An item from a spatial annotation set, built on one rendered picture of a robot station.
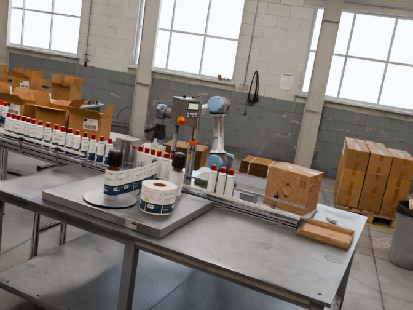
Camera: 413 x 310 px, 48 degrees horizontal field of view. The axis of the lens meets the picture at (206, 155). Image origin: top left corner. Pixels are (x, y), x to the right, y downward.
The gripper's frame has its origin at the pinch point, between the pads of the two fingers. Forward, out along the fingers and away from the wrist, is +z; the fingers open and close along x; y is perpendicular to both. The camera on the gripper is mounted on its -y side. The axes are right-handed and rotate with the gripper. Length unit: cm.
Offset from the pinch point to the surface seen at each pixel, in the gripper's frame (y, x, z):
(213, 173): 62, -49, -4
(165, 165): 26, -44, 0
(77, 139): -50, -31, -1
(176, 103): 27, -41, -43
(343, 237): 151, -56, 14
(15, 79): -333, 268, 8
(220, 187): 69, -51, 4
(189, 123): 37, -36, -31
